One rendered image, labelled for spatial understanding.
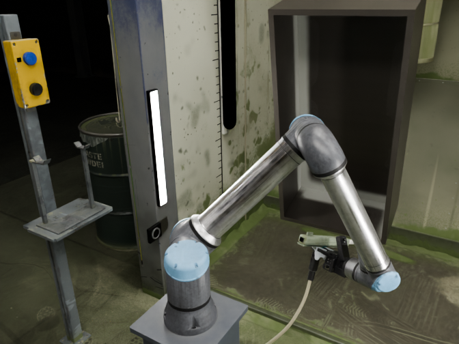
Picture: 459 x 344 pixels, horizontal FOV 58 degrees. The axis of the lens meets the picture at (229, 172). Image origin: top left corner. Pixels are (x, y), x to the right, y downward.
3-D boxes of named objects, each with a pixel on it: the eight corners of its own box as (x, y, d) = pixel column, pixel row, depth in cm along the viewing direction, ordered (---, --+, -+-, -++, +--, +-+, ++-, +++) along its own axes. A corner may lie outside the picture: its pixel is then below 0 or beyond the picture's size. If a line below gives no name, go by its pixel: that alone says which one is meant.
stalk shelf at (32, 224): (80, 200, 206) (79, 197, 205) (113, 210, 195) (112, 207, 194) (23, 228, 181) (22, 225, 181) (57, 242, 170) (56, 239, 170)
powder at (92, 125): (69, 124, 298) (69, 122, 298) (137, 110, 329) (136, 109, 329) (100, 142, 259) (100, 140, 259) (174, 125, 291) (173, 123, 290)
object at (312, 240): (295, 282, 185) (307, 233, 183) (287, 278, 189) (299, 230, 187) (363, 280, 214) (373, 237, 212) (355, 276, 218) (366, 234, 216)
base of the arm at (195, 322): (197, 344, 137) (195, 320, 133) (152, 323, 146) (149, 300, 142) (227, 309, 152) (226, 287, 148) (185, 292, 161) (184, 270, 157)
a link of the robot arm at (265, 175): (158, 259, 150) (313, 112, 132) (162, 233, 166) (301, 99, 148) (190, 282, 155) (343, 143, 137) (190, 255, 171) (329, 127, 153)
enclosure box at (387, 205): (300, 186, 273) (296, -10, 207) (397, 206, 246) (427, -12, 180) (280, 219, 248) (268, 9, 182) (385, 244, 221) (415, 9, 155)
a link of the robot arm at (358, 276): (391, 266, 164) (393, 286, 168) (365, 254, 174) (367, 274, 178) (376, 279, 160) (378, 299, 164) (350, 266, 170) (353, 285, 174)
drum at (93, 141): (84, 228, 332) (65, 120, 297) (148, 205, 365) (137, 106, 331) (116, 261, 290) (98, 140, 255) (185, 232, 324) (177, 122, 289)
